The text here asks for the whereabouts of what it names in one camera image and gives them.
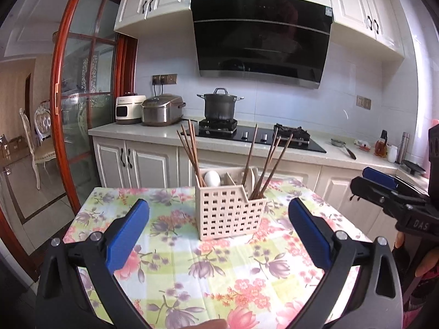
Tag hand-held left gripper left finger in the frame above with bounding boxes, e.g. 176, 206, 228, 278
36, 198, 151, 329

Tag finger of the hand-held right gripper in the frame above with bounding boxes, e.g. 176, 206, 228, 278
362, 166, 430, 198
350, 176, 430, 215

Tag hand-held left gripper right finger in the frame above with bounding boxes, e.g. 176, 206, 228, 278
285, 197, 403, 329

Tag cream perforated plastic utensil basket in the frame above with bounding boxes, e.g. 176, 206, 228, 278
195, 168, 267, 241

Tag person's right hand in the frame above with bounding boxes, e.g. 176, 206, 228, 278
393, 231, 439, 280

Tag person's left hand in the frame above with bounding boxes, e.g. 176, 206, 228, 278
192, 319, 229, 329

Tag amber oil bottle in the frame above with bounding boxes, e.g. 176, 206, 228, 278
375, 130, 388, 157

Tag stainless steel bottle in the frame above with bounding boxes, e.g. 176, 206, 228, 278
396, 132, 410, 164

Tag small metal saucepan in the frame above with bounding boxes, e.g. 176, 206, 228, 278
331, 138, 357, 160

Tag floral tablecloth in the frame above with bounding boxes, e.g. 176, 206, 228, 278
63, 177, 371, 329

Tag white base cabinets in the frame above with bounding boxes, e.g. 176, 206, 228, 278
92, 135, 412, 237

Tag black gas burner grate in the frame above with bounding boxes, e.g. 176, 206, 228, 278
199, 118, 238, 134
273, 123, 311, 144

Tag black glass gas hob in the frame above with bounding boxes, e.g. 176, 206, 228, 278
181, 118, 327, 154

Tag white dining chair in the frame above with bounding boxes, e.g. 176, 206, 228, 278
34, 101, 55, 144
19, 108, 57, 190

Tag white countertop cooker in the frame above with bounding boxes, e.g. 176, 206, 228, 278
115, 91, 147, 124

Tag silver rice cooker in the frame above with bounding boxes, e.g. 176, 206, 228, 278
141, 93, 187, 126

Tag glass sliding door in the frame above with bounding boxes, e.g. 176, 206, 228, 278
51, 0, 138, 213

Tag cardboard box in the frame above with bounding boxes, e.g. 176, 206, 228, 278
0, 134, 28, 160

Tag grey stock pot with lid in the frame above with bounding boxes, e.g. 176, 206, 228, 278
196, 88, 245, 120

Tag black range hood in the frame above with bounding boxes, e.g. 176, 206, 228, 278
190, 0, 334, 89

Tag red wooden door frame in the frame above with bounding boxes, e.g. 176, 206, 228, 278
0, 0, 129, 282

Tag grey wall socket panel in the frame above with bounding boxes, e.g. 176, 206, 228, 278
152, 73, 178, 86

